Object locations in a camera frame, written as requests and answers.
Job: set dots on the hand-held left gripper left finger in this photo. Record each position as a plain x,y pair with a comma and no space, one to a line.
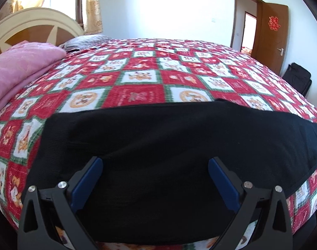
86,182

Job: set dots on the cream and brown headboard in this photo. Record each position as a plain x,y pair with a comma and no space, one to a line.
41,20

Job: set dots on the striped pillow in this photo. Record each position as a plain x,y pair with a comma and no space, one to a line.
82,41

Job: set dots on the window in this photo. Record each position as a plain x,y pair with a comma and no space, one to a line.
79,2

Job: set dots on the red paper door decoration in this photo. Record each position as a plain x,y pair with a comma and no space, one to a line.
274,23

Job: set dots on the narrow yellow curtain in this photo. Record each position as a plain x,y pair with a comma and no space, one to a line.
93,7

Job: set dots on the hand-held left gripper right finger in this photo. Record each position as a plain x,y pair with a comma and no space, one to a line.
223,185

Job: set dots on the brown door frame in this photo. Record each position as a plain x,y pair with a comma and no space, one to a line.
236,18

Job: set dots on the black pants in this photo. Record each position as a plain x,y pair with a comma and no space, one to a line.
174,140

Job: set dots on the brown wooden door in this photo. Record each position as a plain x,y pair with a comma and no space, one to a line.
271,39

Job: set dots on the black bag on chair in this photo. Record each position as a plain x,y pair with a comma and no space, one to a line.
297,79

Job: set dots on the red checked printed bed cover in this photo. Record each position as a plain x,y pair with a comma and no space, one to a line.
148,78

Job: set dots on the pink folded blanket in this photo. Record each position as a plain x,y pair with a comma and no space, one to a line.
20,67

